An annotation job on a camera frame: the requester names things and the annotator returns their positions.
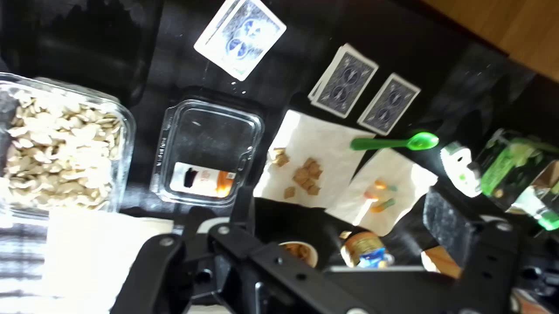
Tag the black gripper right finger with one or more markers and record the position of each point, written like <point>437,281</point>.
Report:
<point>495,273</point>

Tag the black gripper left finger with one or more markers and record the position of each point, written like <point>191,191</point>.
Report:
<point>175,273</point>

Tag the green black bottle box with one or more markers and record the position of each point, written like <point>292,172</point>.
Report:
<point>516,168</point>

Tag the white and green device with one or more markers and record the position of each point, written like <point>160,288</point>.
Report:
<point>462,168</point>

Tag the black cup with nuts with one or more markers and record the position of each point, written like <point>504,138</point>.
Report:
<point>299,254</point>

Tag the white napkin under orange candy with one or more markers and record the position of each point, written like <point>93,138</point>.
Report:
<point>402,175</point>

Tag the clear glass seed container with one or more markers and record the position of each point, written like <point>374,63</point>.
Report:
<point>125,145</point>

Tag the orange candy pieces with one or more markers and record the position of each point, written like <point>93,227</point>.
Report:
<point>380,194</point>

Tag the green plastic spoon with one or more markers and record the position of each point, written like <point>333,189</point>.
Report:
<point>422,140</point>

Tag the brown snack pieces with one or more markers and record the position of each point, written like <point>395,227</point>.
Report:
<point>306,175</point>

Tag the pumpkin seeds pile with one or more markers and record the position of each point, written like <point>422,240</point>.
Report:
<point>58,151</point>

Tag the white napkin under brown snacks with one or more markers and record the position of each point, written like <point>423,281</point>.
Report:
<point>326,145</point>

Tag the dark playing card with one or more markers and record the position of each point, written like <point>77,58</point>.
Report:
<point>343,81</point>

